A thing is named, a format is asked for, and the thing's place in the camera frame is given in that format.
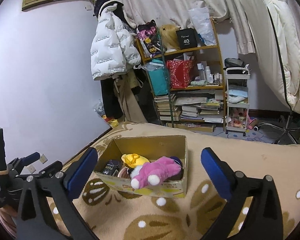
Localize black Face tissue pack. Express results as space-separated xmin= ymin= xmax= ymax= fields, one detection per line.
xmin=101 ymin=159 xmax=122 ymax=177

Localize pink cylinder plush pillow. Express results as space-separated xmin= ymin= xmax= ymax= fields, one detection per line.
xmin=117 ymin=167 xmax=133 ymax=179

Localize yellow bear plush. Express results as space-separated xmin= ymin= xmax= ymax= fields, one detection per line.
xmin=121 ymin=153 xmax=149 ymax=168

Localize pink bear plush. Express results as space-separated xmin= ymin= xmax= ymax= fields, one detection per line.
xmin=130 ymin=156 xmax=182 ymax=190

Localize person's left hand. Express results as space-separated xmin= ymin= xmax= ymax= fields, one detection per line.
xmin=0 ymin=205 xmax=18 ymax=239

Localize snack bags on floor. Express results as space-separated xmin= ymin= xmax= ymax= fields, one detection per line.
xmin=93 ymin=100 xmax=121 ymax=129

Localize dark hanging clothes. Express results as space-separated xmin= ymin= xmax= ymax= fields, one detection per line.
xmin=100 ymin=70 xmax=147 ymax=123

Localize white rolling cart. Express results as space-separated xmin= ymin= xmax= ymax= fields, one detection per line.
xmin=225 ymin=64 xmax=250 ymax=137

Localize open cardboard box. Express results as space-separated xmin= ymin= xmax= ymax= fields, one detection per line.
xmin=95 ymin=135 xmax=188 ymax=198

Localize white puffer jacket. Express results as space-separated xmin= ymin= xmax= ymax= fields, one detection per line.
xmin=90 ymin=0 xmax=141 ymax=80

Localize stack of books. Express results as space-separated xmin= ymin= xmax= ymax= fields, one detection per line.
xmin=154 ymin=94 xmax=181 ymax=121

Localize wooden bookshelf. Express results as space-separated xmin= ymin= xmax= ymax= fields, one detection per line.
xmin=136 ymin=18 xmax=227 ymax=128

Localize teal bag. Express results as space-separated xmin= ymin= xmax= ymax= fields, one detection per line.
xmin=146 ymin=62 xmax=168 ymax=96

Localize red patterned bag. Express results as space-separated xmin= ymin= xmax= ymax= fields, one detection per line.
xmin=166 ymin=60 xmax=194 ymax=89

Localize black box with 40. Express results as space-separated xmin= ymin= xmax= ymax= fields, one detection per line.
xmin=176 ymin=28 xmax=198 ymax=50

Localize cream quilted bedding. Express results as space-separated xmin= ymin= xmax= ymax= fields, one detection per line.
xmin=240 ymin=0 xmax=300 ymax=114

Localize beige curtain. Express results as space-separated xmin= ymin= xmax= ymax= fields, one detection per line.
xmin=122 ymin=0 xmax=255 ymax=54

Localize white wall socket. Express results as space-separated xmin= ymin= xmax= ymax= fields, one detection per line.
xmin=39 ymin=154 xmax=47 ymax=164
xmin=26 ymin=164 xmax=36 ymax=174

